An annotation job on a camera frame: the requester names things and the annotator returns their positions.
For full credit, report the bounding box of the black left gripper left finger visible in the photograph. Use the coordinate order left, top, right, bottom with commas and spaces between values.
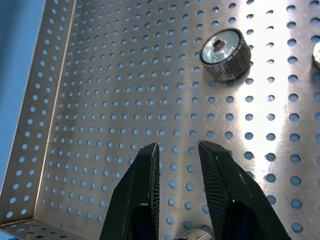
99, 142, 160, 240

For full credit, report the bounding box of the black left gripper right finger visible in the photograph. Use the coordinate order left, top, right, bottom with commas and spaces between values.
198, 140, 292, 240

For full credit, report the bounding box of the small metal roller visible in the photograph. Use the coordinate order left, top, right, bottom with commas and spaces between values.
311, 41, 320, 70
174, 227, 215, 240
199, 27, 252, 82

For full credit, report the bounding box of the perforated steel tray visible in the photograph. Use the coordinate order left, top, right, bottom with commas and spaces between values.
0, 0, 320, 240

